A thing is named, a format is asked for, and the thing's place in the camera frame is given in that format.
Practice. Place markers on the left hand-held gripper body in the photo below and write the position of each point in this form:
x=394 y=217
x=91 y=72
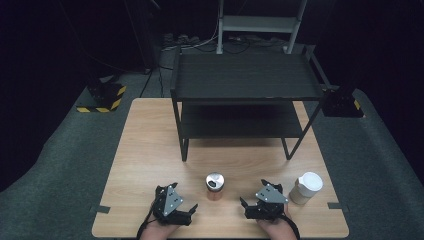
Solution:
x=168 y=204

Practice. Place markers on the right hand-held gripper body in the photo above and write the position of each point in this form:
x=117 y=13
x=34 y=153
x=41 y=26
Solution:
x=270 y=200

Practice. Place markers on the metal-lid spice jar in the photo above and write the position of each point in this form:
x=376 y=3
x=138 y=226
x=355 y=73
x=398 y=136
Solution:
x=214 y=186

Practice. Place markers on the white-lid jar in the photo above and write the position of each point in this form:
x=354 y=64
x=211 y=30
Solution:
x=307 y=188

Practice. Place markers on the black two-tier shelf rack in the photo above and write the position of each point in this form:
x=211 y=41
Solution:
x=245 y=78

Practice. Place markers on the person's left hand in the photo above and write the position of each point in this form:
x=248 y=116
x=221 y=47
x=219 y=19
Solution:
x=157 y=230

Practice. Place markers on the person's right hand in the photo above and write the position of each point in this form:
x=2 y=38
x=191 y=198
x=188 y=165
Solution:
x=278 y=229

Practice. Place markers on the grey tape piece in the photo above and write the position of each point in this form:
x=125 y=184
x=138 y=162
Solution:
x=338 y=207
x=100 y=209

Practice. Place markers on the yellow-black striped stand base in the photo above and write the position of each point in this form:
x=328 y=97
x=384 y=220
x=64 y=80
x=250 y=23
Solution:
x=341 y=103
x=105 y=96

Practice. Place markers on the power strip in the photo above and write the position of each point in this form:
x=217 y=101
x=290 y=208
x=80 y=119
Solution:
x=181 y=39

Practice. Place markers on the grey metal stand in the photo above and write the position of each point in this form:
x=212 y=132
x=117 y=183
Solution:
x=258 y=24

